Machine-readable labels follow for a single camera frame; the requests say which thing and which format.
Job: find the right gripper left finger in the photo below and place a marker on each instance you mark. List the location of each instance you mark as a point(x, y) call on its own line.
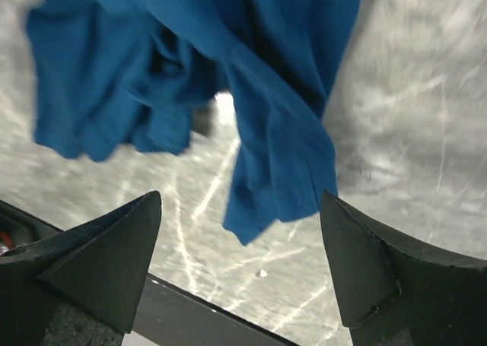
point(81, 286)

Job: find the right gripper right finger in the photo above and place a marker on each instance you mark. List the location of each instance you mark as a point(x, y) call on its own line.
point(393, 289)

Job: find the blue t shirt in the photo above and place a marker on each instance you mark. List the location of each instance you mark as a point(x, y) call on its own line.
point(112, 72)

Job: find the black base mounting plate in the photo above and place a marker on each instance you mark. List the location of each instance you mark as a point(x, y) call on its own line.
point(168, 315)

